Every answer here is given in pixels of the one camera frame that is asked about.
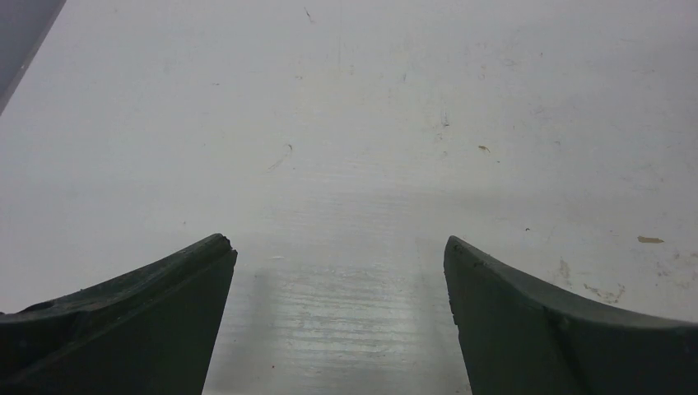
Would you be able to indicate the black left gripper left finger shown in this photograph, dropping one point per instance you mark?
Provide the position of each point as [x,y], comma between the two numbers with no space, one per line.
[149,331]

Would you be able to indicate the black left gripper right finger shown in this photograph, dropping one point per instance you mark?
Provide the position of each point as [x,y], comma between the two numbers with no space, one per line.
[521,335]

